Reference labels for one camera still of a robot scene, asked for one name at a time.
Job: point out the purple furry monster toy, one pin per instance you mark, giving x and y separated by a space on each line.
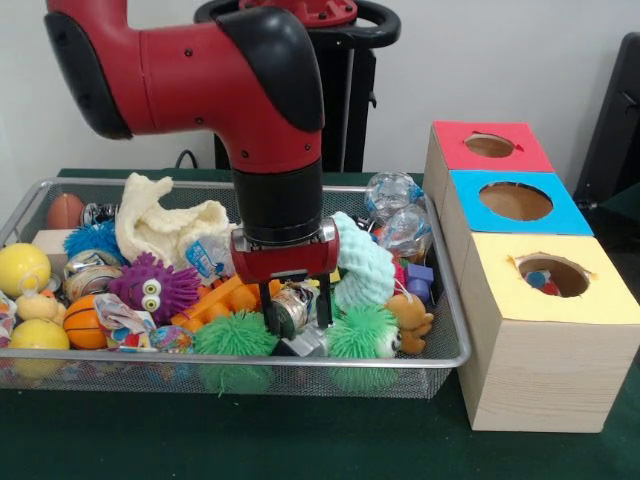
135 285

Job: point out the orange plastic toy block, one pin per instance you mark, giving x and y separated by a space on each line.
225 300

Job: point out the white cloth with big dots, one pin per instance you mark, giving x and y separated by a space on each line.
125 325

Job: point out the orange toy basketball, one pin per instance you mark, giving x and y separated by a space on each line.
80 322

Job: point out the cream knitted cloth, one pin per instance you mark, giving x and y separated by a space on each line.
160 225

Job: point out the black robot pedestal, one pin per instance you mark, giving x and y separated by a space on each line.
350 100

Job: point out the wooden box with three holes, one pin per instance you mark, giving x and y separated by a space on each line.
540 370

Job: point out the mint green foam cloth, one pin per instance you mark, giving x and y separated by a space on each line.
365 270

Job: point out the dark green table cloth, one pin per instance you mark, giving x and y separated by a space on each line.
300 440

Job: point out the yellow ball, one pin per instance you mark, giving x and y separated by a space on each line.
22 268
38 335

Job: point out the black monitor panel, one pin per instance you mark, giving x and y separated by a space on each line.
615 130

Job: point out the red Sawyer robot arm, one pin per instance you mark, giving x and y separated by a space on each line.
200 80

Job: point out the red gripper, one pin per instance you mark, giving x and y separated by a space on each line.
285 258

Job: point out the green spiky ball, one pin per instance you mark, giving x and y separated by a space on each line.
362 335
235 338

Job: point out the colourful polka dot cloth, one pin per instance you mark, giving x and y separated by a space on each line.
540 283

